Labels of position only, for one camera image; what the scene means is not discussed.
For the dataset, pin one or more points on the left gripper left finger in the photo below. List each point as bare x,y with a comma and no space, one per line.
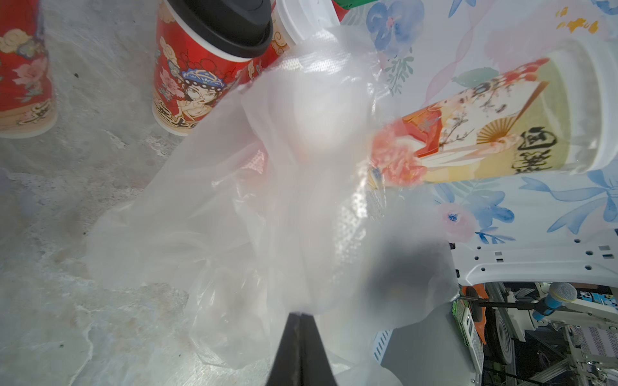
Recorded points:
286,368

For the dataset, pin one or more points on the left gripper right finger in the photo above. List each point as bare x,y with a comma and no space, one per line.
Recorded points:
315,368

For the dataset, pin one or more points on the clear plastic carrier bag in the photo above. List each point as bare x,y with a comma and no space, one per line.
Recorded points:
267,209

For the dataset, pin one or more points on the red cup black lid right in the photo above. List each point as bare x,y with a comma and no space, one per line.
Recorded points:
204,50

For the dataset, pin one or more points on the red cup black lid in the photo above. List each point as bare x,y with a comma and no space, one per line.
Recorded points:
28,99
204,50

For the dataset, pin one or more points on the red cup white lid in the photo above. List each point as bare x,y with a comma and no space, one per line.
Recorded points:
293,22

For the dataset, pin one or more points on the green wrapped straws bundle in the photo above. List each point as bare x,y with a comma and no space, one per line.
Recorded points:
349,4

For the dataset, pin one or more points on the red cup black lid left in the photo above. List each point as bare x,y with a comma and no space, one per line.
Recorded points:
28,99

